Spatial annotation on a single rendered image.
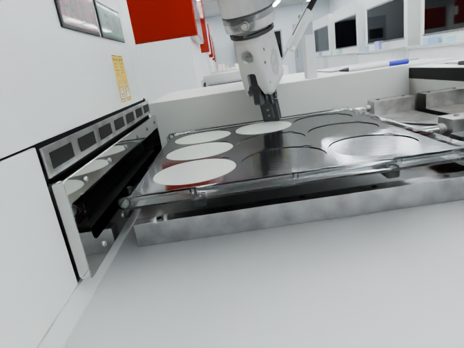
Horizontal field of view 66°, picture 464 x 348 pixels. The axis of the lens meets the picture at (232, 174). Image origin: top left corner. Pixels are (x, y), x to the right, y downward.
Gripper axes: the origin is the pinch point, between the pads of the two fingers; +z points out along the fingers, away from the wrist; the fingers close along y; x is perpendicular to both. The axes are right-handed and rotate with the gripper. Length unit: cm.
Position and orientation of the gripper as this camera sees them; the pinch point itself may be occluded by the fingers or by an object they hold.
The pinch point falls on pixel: (271, 110)
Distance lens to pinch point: 69.0
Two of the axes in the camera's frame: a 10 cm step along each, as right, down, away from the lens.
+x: -9.1, 0.1, 4.2
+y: 3.2, -6.3, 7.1
